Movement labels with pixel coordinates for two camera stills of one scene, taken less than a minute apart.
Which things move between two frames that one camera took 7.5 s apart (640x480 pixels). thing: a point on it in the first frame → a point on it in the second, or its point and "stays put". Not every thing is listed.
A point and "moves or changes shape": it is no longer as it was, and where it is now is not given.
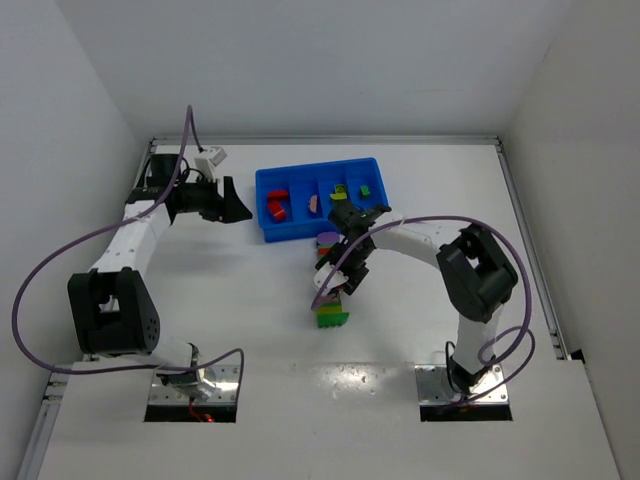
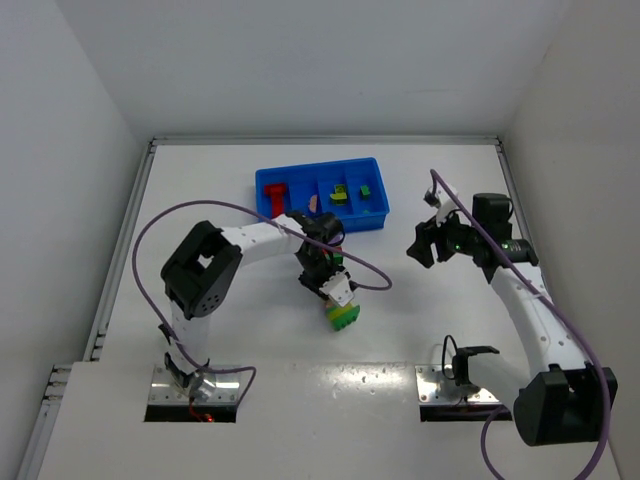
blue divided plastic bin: [296, 201] stays put
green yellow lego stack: [330, 314] moves or changes shape
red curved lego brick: [278, 195] moves or changes shape
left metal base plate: [226, 376] stays put
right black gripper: [347, 259] → [435, 241]
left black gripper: [220, 201] → [314, 278]
